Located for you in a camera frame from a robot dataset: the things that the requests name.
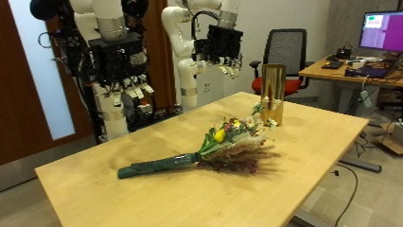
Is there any grey table foot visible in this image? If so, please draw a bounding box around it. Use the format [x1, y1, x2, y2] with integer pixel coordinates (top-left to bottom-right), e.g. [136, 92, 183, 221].
[338, 155, 384, 174]

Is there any person in black clothes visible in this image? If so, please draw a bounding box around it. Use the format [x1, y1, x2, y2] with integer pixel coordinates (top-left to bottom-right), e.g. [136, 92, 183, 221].
[30, 0, 92, 79]

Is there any flower bouquet with green wrap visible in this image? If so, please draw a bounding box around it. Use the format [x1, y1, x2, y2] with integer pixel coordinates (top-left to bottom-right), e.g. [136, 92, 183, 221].
[118, 97, 282, 180]

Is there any computer monitor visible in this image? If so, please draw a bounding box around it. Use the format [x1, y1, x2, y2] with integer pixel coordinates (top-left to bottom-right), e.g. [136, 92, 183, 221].
[358, 10, 403, 54]

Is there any emergency stop button box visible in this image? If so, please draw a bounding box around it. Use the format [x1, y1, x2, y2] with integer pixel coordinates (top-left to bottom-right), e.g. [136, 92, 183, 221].
[137, 101, 155, 115]

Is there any black desk device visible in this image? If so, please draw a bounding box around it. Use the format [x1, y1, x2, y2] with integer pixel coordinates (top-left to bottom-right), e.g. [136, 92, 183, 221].
[336, 46, 354, 61]

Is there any brown door with glass panel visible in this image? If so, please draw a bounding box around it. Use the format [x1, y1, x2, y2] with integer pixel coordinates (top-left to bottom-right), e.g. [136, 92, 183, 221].
[0, 0, 99, 166]

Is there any black floor cable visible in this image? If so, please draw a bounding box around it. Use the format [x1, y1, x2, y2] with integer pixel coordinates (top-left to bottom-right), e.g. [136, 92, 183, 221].
[333, 163, 361, 227]

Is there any gold cylinder vase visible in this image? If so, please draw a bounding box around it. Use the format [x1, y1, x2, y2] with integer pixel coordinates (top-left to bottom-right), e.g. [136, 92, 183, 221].
[260, 63, 288, 127]

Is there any wooden office desk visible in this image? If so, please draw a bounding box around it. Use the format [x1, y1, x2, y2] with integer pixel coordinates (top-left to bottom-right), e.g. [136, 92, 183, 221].
[298, 56, 403, 114]

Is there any black office chair red seat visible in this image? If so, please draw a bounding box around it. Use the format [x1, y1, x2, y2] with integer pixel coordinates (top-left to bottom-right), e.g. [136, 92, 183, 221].
[249, 27, 317, 97]

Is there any cardboard box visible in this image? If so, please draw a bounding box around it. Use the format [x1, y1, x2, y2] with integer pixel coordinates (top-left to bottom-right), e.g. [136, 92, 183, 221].
[374, 121, 403, 155]

